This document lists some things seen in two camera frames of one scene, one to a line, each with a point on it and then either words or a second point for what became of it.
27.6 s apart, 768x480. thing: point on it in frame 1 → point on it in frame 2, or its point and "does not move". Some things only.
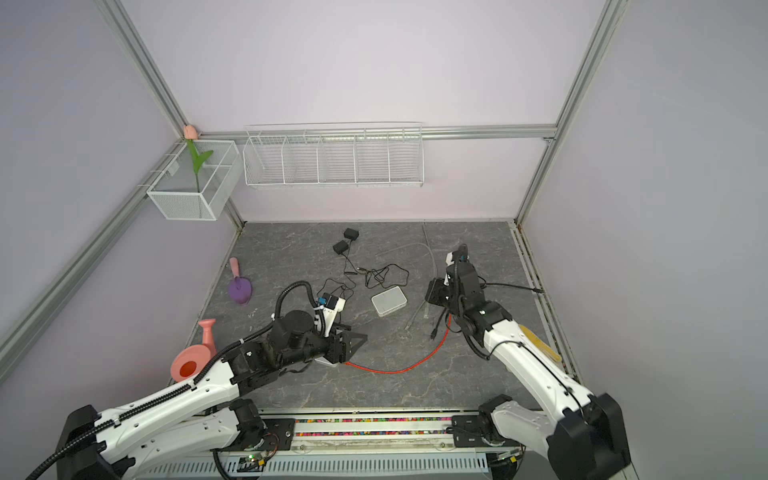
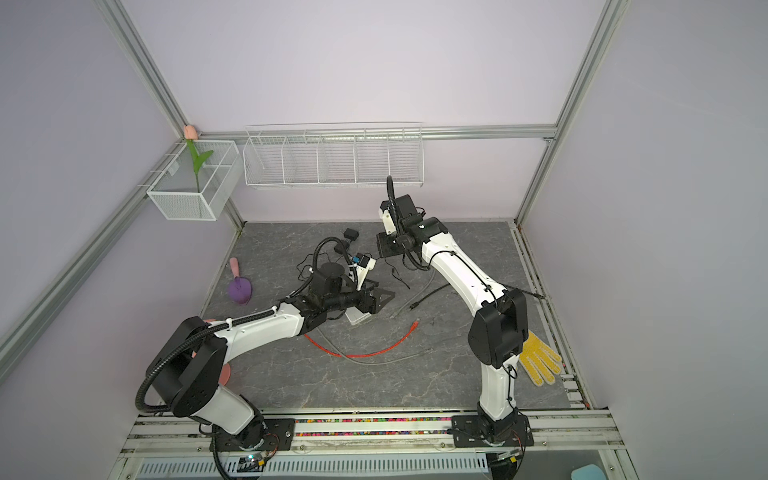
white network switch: x=389 y=301 → x=355 y=315
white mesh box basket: x=197 y=180 does not move
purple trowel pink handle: x=240 y=286 does not move
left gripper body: x=332 y=352 → x=361 y=301
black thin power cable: x=382 y=276 → x=315 y=253
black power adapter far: x=351 y=234 does not move
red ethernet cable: x=413 y=366 → x=365 y=355
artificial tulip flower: x=190 y=134 does not move
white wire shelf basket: x=342 y=154 does not move
